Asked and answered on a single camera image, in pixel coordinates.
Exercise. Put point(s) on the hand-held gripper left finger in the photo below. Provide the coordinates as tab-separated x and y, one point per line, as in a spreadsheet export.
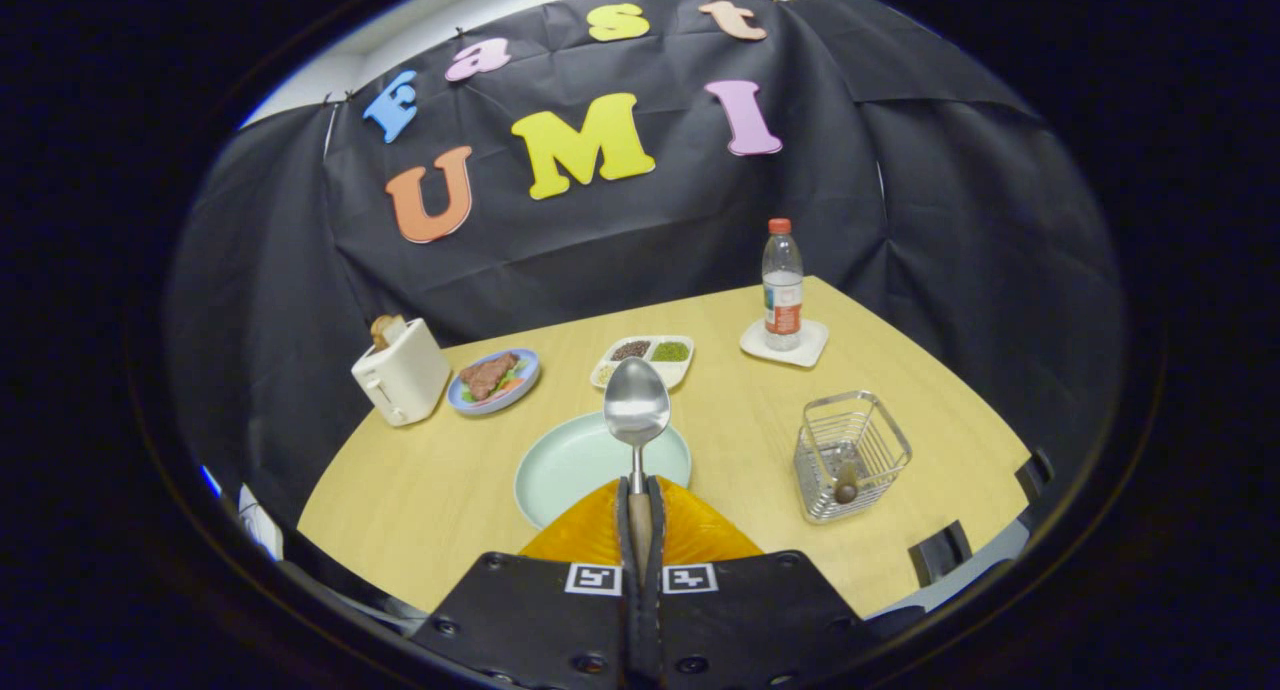
520	620

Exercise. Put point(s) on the white square coaster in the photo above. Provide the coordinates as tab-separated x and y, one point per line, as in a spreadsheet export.
810	352

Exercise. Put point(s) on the pale green plate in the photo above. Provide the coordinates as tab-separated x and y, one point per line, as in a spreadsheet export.
565	465

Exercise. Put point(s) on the black backdrop cloth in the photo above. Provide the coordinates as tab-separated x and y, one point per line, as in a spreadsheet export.
950	270

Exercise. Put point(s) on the white divided grain dish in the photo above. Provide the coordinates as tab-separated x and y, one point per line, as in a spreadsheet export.
672	352

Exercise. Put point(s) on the black chair back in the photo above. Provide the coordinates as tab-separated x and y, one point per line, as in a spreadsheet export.
1035	475
940	552

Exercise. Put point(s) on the red capped water bottle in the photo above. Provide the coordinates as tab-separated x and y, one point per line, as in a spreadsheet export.
783	290

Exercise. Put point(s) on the toasted bread slice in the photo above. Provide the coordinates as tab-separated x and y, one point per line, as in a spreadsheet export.
385	330

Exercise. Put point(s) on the brown meat slices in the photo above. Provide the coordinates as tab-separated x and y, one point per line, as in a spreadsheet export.
488	375

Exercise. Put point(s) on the white toaster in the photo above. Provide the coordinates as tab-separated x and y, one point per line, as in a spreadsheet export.
405	375

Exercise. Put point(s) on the small blue plate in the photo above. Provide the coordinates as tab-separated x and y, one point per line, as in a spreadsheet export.
525	380

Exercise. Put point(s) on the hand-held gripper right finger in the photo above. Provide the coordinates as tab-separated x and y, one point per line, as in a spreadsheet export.
750	620

